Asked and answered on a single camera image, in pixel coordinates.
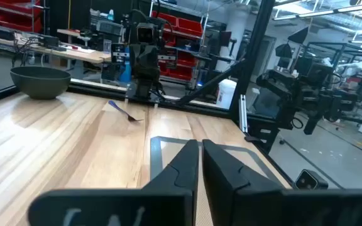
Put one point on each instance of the silver aluminium bracket strip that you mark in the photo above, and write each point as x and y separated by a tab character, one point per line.
243	113

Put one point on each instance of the black power box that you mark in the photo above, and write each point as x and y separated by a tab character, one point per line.
49	40

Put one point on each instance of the grey equipment case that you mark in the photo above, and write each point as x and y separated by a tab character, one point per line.
109	28

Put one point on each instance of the black table corner leg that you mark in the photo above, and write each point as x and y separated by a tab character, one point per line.
262	132

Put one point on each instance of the dark green bowl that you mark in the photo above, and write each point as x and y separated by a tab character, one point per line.
39	83

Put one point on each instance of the black diagonal frame brace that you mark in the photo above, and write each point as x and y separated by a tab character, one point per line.
209	84

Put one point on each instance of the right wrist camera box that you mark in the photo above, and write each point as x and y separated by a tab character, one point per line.
145	33

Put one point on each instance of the teal bottle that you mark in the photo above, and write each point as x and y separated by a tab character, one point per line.
110	15

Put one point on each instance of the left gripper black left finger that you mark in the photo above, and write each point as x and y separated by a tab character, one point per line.
181	169

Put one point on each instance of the black neighbouring robot station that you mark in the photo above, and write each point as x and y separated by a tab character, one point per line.
294	91

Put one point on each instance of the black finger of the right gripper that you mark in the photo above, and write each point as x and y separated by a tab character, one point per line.
154	62
142	62

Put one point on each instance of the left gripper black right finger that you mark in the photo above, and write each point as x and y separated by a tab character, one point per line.
222	175

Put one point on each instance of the small reddish work table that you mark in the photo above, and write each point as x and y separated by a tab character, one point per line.
71	32

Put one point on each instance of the black rounded lamp shade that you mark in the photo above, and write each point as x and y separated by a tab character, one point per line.
283	51

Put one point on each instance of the black triangular lamp shade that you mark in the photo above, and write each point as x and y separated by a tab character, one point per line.
298	36

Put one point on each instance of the tall shelf with red bins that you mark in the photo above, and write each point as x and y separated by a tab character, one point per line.
188	26

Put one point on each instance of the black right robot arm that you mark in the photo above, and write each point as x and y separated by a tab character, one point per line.
144	89

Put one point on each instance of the black monitor on stand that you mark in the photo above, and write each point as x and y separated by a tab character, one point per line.
225	38

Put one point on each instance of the black table-level camera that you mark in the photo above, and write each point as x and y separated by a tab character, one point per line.
310	180

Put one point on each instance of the black frame post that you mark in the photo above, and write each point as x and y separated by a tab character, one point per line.
253	53

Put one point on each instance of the long wooden desk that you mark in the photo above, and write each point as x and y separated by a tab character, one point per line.
83	55

